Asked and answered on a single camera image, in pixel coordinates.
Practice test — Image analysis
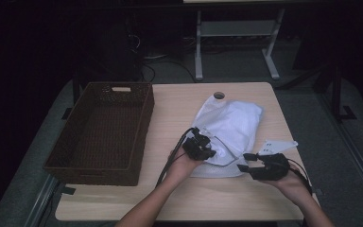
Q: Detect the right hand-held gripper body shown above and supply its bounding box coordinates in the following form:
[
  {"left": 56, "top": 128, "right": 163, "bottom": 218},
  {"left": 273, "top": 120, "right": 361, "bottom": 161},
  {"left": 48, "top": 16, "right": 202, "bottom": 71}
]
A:
[{"left": 251, "top": 140, "right": 299, "bottom": 182}]

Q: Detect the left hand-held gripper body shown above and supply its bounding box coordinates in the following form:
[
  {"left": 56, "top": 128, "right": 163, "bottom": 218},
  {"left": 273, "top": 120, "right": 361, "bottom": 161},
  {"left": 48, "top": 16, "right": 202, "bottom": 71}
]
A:
[{"left": 182, "top": 135, "right": 212, "bottom": 161}]

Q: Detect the white cloth garment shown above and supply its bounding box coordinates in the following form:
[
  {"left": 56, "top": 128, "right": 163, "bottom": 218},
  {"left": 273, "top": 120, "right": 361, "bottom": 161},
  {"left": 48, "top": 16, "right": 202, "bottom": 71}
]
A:
[{"left": 188, "top": 94, "right": 265, "bottom": 179}]

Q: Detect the person's left hand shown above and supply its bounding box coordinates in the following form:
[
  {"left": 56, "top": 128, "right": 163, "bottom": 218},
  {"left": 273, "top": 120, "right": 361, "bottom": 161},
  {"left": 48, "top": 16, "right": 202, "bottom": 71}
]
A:
[{"left": 166, "top": 148, "right": 202, "bottom": 185}]

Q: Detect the person's right hand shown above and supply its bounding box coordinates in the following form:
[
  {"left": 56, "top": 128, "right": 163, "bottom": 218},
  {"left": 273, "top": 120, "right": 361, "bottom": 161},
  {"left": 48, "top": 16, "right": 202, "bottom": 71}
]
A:
[{"left": 261, "top": 171, "right": 312, "bottom": 206}]

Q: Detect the black metal stand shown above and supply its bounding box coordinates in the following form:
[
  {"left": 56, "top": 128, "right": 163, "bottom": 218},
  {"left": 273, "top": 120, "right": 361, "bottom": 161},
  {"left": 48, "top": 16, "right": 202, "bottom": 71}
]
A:
[{"left": 283, "top": 62, "right": 357, "bottom": 122}]

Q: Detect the brown woven basket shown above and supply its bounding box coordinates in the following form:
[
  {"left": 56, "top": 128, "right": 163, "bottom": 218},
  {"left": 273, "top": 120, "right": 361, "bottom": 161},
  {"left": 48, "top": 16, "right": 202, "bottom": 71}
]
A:
[{"left": 43, "top": 81, "right": 156, "bottom": 187}]

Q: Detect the left hand-held gripper cable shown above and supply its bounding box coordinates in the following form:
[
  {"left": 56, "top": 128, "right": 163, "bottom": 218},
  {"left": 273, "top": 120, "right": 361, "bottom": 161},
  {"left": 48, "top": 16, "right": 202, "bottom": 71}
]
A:
[{"left": 155, "top": 127, "right": 199, "bottom": 189}]

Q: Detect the hand-held gripper cable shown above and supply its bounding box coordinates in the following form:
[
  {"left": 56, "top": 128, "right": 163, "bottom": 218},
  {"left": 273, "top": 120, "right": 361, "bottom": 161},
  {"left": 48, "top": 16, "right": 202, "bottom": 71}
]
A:
[
  {"left": 155, "top": 127, "right": 199, "bottom": 189},
  {"left": 287, "top": 158, "right": 314, "bottom": 195}
]

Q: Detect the right hand-held gripper cable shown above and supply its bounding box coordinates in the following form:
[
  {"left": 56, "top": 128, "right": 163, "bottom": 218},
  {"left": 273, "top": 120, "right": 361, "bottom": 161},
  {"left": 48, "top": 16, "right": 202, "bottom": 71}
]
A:
[{"left": 287, "top": 158, "right": 314, "bottom": 195}]

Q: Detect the black floor cable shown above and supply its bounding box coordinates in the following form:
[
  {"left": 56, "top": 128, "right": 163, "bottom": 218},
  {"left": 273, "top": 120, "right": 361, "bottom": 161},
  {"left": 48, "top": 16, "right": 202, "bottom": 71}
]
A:
[{"left": 141, "top": 51, "right": 198, "bottom": 83}]

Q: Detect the white metal desk frame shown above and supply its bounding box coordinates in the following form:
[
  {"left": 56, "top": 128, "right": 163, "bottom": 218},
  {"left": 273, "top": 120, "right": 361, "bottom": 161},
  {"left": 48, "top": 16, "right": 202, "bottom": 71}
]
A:
[{"left": 182, "top": 0, "right": 329, "bottom": 81}]

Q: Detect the metal floor rail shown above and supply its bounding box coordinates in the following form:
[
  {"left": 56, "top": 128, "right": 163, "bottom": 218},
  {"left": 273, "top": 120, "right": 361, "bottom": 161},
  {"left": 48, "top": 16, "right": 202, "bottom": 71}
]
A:
[
  {"left": 23, "top": 174, "right": 60, "bottom": 227},
  {"left": 315, "top": 93, "right": 363, "bottom": 209}
]

